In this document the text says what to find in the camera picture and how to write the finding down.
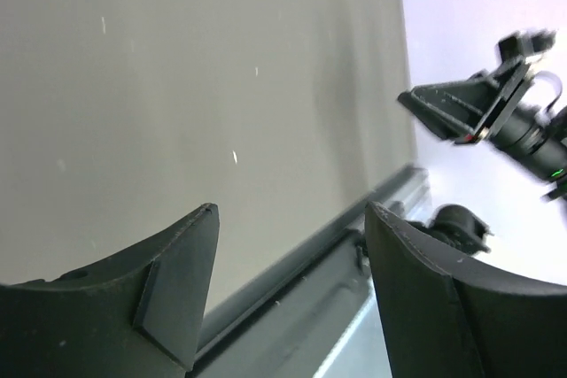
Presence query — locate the black mounting plate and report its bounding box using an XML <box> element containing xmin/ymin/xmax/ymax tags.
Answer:
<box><xmin>188</xmin><ymin>165</ymin><xmax>429</xmax><ymax>377</ymax></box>

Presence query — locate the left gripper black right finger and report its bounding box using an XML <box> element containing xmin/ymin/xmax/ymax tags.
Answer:
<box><xmin>365</xmin><ymin>203</ymin><xmax>566</xmax><ymax>377</ymax></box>

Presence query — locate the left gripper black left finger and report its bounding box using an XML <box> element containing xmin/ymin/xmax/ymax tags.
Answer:
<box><xmin>1</xmin><ymin>204</ymin><xmax>218</xmax><ymax>377</ymax></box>

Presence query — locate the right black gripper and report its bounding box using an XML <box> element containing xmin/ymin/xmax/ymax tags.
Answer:
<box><xmin>396</xmin><ymin>63</ymin><xmax>567</xmax><ymax>202</ymax></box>

